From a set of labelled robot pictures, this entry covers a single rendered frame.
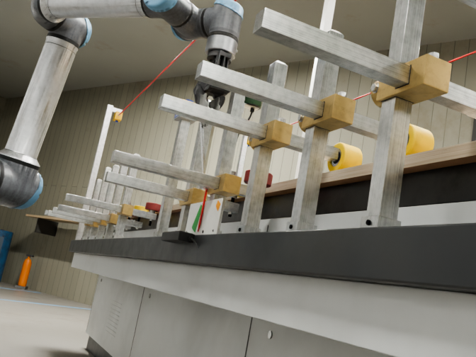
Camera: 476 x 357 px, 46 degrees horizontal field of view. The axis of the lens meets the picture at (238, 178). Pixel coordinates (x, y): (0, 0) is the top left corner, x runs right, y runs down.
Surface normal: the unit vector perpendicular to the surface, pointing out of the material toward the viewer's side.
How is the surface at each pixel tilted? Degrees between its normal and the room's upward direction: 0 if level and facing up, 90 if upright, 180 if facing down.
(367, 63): 90
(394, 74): 90
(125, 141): 90
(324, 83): 90
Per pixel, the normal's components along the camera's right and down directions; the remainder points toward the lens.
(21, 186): 0.81, 0.20
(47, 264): -0.60, -0.26
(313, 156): 0.40, -0.11
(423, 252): -0.90, -0.24
